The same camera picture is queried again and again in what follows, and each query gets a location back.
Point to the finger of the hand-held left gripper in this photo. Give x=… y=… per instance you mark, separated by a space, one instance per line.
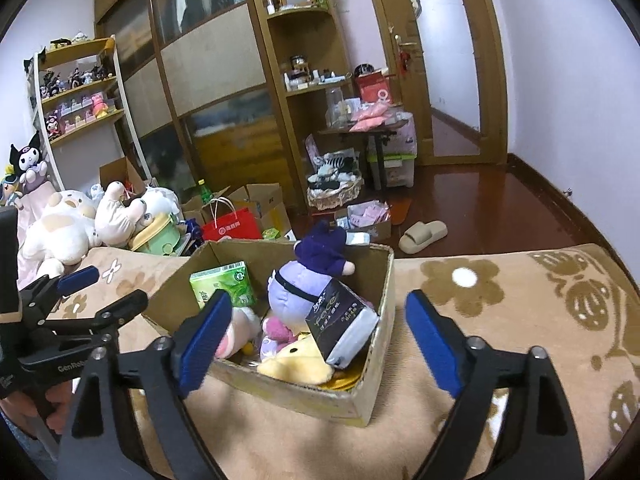
x=122 y=310
x=77 y=277

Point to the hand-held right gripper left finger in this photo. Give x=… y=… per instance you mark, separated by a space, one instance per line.
x=205 y=340

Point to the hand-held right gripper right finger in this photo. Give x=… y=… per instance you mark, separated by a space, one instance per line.
x=432 y=342

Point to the pink swirl roll plush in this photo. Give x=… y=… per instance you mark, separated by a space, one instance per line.
x=240 y=332

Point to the green tissue pack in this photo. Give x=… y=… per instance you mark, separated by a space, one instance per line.
x=225 y=285

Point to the purple toy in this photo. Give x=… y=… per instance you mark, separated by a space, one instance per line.
x=268 y=347

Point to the yellow dog plush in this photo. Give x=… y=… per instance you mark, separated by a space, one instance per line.
x=295 y=362

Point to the black tissue pack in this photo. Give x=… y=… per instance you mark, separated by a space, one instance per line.
x=340 y=327

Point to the lavender-haired doll plush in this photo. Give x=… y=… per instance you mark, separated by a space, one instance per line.
x=300 y=290

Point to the printed cardboard box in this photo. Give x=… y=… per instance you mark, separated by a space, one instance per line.
x=300 y=395

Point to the person's left hand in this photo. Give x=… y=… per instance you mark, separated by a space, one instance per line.
x=30 y=410

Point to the large cream plush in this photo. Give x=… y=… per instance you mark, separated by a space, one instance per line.
x=60 y=230

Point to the tan floral blanket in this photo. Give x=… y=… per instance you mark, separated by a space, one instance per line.
x=500 y=335

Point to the pink and white plush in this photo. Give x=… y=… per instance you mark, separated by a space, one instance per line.
x=277 y=330

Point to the white long-eared plush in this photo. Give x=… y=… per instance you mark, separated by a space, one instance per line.
x=117 y=215

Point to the green and yellow toy pot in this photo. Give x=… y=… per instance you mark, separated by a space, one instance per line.
x=157 y=237

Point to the beige slipper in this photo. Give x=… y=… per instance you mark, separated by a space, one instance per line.
x=422 y=236

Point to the white blue-eyed plush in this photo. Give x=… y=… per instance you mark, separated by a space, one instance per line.
x=160 y=205

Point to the yellow-haired doll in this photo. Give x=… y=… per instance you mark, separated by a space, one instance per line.
x=10 y=189

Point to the red paper bag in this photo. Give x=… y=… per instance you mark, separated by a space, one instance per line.
x=232 y=227

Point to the black and purple rabbit plush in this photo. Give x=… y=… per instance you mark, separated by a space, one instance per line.
x=29 y=162

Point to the small green carton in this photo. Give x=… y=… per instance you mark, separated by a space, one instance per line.
x=271 y=233

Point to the small box of pink packets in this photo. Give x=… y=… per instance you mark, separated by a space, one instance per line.
x=365 y=217

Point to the green plastic bottle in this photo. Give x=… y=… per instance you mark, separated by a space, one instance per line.
x=204 y=191

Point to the open brown cardboard box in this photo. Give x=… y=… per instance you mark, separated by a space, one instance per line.
x=265 y=205

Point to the clear plastic storage box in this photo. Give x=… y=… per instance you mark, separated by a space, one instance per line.
x=397 y=160

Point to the wicker basket of socks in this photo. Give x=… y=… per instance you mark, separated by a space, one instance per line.
x=332 y=185

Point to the small dark side table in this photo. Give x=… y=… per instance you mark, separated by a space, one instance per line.
x=370 y=132

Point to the pink cloth pile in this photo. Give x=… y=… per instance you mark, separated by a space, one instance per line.
x=372 y=114

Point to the wooden wardrobe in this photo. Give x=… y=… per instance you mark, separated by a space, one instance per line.
x=210 y=70

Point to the red gift box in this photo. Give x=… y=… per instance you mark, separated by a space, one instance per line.
x=372 y=87

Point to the wooden door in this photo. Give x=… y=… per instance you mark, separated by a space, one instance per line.
x=400 y=60

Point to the wooden corner shelf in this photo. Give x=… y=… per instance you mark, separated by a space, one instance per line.
x=310 y=40

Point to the wall shelf with figures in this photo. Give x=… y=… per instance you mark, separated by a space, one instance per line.
x=80 y=95

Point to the wooden door frame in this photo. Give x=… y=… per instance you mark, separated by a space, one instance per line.
x=492 y=60

